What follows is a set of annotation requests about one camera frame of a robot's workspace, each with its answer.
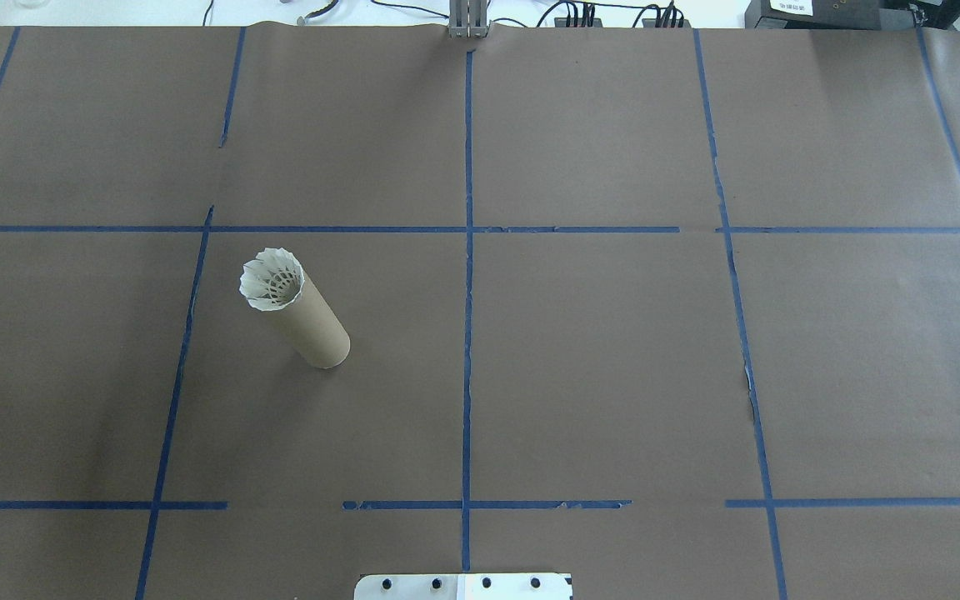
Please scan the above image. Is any white feather shuttlecock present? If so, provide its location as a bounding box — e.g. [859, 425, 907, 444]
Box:
[239, 247, 308, 312]

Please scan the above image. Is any white column with base plate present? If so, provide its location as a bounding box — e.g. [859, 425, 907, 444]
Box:
[353, 573, 574, 600]

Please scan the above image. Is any brown cardboard tube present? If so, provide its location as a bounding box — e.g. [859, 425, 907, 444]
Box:
[240, 248, 352, 370]

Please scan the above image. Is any aluminium profile post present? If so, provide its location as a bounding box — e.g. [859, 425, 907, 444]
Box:
[447, 0, 491, 40]

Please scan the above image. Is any black computer box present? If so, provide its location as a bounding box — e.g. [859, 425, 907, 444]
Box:
[745, 0, 889, 30]

